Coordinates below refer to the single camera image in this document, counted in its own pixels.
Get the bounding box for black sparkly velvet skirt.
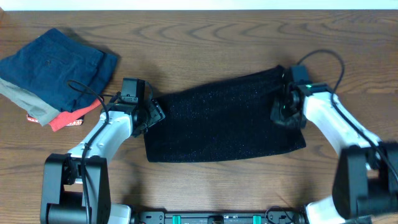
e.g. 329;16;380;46
144;65;306;163

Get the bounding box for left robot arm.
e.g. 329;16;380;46
40;100;165;223

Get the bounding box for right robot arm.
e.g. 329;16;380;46
271;83;397;223

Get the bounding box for folded red garment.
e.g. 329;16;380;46
26;95;104;133

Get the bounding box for folded navy blue shorts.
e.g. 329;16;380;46
1;28;118;112

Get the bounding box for folded grey garment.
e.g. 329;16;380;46
1;79;60;126

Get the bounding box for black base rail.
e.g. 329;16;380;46
130;210;307;224

